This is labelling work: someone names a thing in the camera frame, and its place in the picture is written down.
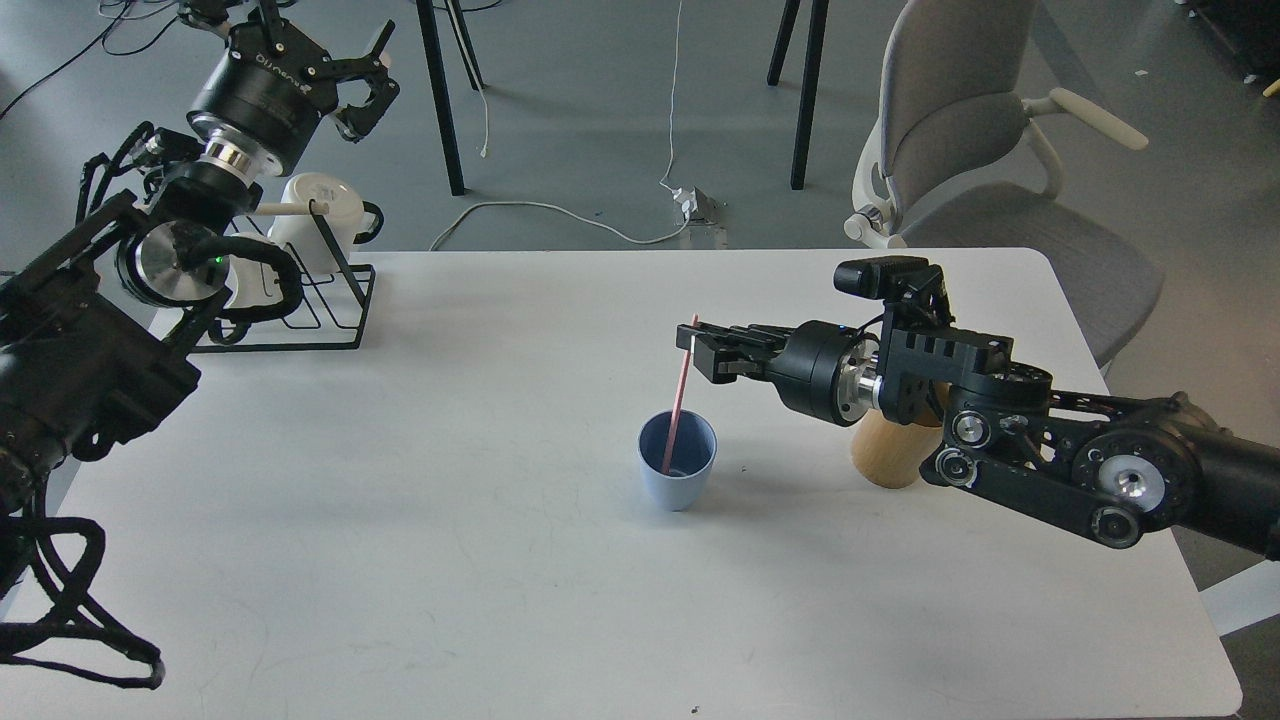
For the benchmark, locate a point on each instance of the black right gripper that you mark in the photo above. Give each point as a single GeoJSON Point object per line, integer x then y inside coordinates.
{"type": "Point", "coordinates": [815, 368]}

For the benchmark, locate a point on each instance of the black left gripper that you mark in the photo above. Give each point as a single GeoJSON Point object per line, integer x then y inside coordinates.
{"type": "Point", "coordinates": [265, 95]}

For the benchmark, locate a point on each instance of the blue plastic cup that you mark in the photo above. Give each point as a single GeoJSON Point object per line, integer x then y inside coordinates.
{"type": "Point", "coordinates": [675, 477]}

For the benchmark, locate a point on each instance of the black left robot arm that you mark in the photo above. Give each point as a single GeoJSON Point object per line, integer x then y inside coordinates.
{"type": "Point", "coordinates": [173, 241]}

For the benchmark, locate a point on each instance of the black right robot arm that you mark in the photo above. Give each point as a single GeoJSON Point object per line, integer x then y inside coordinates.
{"type": "Point", "coordinates": [1108, 469]}

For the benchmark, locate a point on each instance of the black table leg left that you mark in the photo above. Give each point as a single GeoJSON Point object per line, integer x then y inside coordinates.
{"type": "Point", "coordinates": [438, 85]}

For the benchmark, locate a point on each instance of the black table leg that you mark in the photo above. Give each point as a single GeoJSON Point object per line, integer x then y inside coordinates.
{"type": "Point", "coordinates": [438, 85]}
{"type": "Point", "coordinates": [812, 58]}

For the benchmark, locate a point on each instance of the bamboo cylinder holder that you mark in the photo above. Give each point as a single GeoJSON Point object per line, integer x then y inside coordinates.
{"type": "Point", "coordinates": [890, 454]}

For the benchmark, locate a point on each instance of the white mug front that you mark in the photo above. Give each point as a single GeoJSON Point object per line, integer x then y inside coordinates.
{"type": "Point", "coordinates": [255, 284]}

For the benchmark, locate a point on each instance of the black table leg right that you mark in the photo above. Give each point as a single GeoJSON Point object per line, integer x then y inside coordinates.
{"type": "Point", "coordinates": [812, 58]}

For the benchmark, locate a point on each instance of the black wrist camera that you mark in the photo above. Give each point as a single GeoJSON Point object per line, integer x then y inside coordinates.
{"type": "Point", "coordinates": [912, 289]}

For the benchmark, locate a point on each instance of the black wire mug rack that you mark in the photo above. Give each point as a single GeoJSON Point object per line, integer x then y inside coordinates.
{"type": "Point", "coordinates": [336, 299]}

